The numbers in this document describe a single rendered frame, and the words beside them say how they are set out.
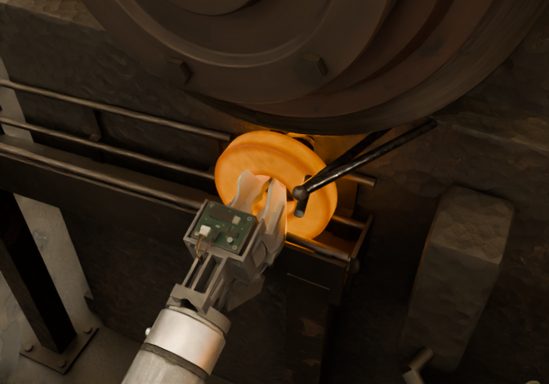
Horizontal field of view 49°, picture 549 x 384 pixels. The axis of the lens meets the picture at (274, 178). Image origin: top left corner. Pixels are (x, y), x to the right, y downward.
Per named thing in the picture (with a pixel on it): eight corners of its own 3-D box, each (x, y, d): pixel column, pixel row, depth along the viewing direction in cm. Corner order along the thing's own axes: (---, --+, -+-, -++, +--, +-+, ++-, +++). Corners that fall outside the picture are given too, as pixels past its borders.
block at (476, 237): (414, 292, 86) (448, 173, 69) (470, 313, 83) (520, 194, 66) (392, 354, 79) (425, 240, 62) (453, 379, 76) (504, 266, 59)
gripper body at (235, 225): (270, 214, 63) (218, 319, 57) (278, 248, 70) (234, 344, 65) (205, 192, 65) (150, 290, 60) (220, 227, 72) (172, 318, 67)
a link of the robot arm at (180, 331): (216, 382, 63) (149, 353, 65) (234, 342, 65) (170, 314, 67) (200, 364, 57) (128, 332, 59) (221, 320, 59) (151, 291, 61)
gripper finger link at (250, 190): (274, 145, 69) (239, 211, 65) (278, 171, 74) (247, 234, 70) (249, 137, 70) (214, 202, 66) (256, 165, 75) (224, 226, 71)
